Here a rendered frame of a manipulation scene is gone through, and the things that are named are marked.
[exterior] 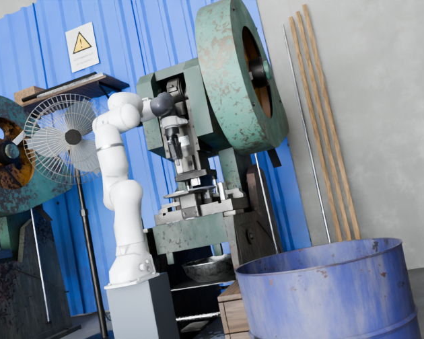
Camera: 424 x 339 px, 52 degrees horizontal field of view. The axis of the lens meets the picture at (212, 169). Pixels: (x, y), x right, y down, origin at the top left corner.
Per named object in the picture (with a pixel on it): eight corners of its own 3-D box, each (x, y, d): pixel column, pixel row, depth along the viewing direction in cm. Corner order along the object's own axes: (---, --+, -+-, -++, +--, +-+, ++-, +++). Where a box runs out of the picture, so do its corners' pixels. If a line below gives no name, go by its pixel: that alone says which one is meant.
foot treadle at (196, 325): (202, 340, 192) (200, 327, 193) (182, 342, 196) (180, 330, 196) (240, 305, 247) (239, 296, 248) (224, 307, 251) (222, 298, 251)
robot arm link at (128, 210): (128, 244, 159) (117, 178, 162) (113, 247, 174) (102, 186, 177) (156, 238, 165) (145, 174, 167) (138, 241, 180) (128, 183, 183)
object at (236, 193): (243, 196, 230) (239, 177, 231) (213, 202, 235) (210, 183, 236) (246, 196, 235) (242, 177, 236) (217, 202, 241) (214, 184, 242)
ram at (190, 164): (198, 169, 228) (187, 115, 232) (173, 175, 233) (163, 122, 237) (210, 170, 245) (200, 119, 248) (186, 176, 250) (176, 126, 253)
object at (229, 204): (233, 210, 219) (231, 198, 219) (155, 226, 234) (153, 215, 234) (250, 207, 247) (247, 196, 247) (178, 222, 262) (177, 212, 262)
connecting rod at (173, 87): (190, 132, 233) (178, 70, 237) (169, 137, 238) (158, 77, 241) (204, 136, 253) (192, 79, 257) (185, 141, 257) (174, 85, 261)
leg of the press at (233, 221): (273, 352, 192) (231, 153, 202) (248, 354, 196) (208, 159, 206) (305, 300, 278) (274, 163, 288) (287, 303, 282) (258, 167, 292)
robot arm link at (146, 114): (134, 89, 194) (169, 93, 222) (102, 101, 202) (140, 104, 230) (140, 113, 194) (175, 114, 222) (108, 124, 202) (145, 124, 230)
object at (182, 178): (208, 178, 232) (206, 168, 232) (175, 186, 238) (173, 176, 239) (219, 179, 247) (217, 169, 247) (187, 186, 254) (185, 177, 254)
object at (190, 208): (194, 216, 210) (188, 189, 211) (168, 222, 214) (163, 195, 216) (212, 213, 233) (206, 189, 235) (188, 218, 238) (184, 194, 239)
